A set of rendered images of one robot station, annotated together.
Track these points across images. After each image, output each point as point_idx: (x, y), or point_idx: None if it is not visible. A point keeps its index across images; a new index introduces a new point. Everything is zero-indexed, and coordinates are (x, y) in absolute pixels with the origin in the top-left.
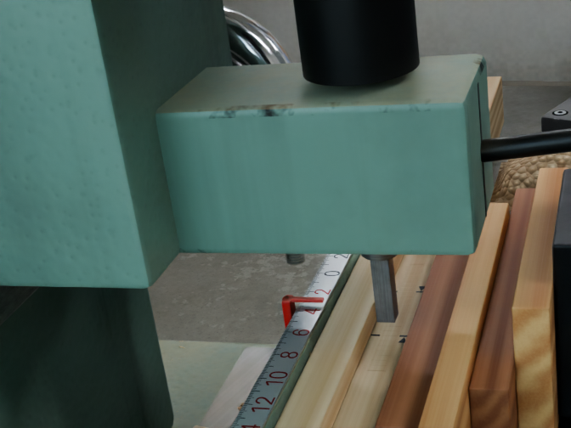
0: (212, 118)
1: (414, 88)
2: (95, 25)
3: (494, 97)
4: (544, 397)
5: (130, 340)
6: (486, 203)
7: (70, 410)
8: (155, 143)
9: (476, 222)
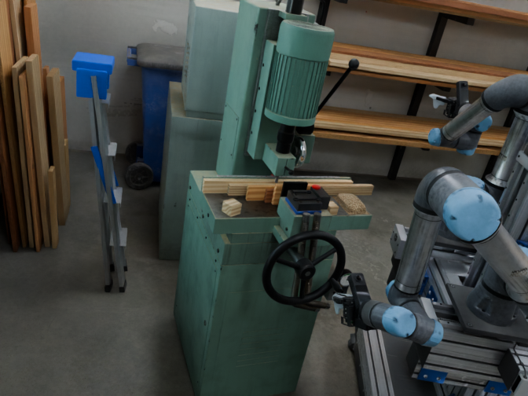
0: (267, 146)
1: (280, 155)
2: (258, 130)
3: (362, 186)
4: (273, 196)
5: (273, 175)
6: (284, 174)
7: (255, 174)
8: (263, 145)
9: (276, 172)
